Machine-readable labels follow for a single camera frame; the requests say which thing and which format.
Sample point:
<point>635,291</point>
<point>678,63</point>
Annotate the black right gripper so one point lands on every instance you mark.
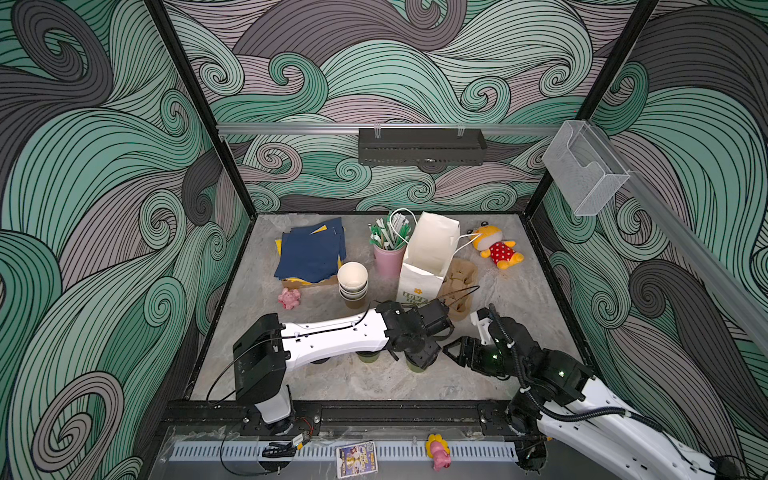
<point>468,345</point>

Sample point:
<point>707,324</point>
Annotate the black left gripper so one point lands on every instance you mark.
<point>425,359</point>

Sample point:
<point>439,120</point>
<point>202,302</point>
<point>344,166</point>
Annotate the white paper takeout bag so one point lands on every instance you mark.
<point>427,257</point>

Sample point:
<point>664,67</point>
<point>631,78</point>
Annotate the green paper coffee cup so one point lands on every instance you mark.
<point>368,357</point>

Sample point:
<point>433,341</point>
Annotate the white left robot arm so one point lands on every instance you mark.
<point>270,348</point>

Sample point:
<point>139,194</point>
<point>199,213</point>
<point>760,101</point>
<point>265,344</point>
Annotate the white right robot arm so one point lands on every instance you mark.
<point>561,398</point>

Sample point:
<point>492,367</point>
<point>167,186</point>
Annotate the brown pulp cup carrier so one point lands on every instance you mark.
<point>457,288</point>

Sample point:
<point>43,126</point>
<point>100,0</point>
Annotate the pink cup holder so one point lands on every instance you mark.
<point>388,263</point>

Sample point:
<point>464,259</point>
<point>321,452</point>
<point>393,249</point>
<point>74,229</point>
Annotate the stack of paper cups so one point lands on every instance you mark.
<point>352,280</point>

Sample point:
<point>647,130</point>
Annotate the green white wrapped straws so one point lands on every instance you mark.
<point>394,231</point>

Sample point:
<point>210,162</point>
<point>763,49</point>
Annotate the yellow red plush toy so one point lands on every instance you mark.
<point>489,241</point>

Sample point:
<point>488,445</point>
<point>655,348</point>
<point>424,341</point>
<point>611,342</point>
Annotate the pink figurine toy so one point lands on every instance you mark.
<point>438,451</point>

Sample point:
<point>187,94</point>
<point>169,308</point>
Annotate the dark blue napkin stack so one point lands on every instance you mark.
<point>312,252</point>

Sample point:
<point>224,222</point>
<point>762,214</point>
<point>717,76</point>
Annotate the small pink pig toy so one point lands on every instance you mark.
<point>289,298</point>

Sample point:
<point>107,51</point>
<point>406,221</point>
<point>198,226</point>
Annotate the colourful picture card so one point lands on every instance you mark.
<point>356,460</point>

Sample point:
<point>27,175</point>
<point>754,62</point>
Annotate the black wall shelf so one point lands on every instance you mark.
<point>411,146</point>

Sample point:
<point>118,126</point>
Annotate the clear plastic wall holder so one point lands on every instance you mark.
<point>585,166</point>

